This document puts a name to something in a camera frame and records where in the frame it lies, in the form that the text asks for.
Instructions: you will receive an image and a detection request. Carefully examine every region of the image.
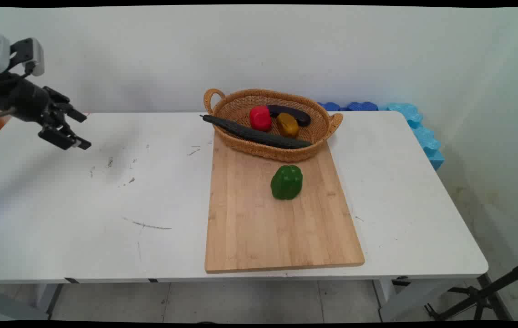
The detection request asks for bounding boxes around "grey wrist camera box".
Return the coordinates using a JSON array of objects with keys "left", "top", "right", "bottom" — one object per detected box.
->
[{"left": 10, "top": 38, "right": 45, "bottom": 77}]

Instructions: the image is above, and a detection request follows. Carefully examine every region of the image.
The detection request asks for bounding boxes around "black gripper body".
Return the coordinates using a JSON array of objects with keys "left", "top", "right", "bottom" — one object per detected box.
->
[{"left": 0, "top": 72, "right": 59, "bottom": 126}]

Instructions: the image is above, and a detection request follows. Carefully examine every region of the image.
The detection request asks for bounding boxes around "dark green toy cucumber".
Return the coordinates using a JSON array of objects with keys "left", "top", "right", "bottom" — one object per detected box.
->
[{"left": 200, "top": 114, "right": 313, "bottom": 149}]

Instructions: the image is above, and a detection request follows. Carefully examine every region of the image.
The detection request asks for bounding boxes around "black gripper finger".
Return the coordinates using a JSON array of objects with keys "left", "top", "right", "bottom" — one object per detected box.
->
[
  {"left": 38, "top": 123, "right": 92, "bottom": 151},
  {"left": 43, "top": 86, "right": 88, "bottom": 123}
]

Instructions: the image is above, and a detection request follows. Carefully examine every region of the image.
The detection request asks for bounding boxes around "wooden cutting board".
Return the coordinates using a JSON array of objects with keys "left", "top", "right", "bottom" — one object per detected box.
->
[{"left": 204, "top": 133, "right": 366, "bottom": 274}]

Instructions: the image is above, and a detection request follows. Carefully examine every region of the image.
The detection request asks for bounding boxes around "white table leg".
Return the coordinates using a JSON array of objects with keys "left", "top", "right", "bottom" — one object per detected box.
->
[
  {"left": 0, "top": 283, "right": 65, "bottom": 322},
  {"left": 373, "top": 278, "right": 457, "bottom": 322}
]

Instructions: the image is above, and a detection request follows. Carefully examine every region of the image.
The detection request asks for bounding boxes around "woven wicker basket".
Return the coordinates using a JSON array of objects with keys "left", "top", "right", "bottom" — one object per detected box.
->
[{"left": 203, "top": 88, "right": 344, "bottom": 163}]

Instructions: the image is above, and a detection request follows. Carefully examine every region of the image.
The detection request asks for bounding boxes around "black tripod stand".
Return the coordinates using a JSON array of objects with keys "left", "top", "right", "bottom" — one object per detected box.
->
[{"left": 424, "top": 257, "right": 518, "bottom": 322}]

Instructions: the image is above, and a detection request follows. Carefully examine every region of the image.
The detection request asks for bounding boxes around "yellow toy bell pepper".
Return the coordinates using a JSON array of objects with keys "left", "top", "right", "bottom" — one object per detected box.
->
[{"left": 276, "top": 112, "right": 300, "bottom": 138}]

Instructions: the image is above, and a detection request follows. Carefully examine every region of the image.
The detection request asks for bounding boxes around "red toy bell pepper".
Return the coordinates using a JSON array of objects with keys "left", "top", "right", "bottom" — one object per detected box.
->
[{"left": 249, "top": 105, "right": 272, "bottom": 132}]

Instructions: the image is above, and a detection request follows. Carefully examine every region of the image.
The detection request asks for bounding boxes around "dark purple toy eggplant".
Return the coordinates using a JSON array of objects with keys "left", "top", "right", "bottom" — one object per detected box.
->
[{"left": 267, "top": 104, "right": 311, "bottom": 127}]

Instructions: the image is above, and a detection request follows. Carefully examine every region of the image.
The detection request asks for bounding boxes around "green toy bell pepper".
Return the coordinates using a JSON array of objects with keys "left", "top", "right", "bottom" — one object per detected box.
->
[{"left": 270, "top": 164, "right": 304, "bottom": 200}]

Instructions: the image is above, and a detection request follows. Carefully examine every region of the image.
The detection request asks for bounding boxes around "light blue foam mat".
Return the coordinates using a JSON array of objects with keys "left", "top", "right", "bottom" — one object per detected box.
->
[{"left": 377, "top": 102, "right": 445, "bottom": 171}]

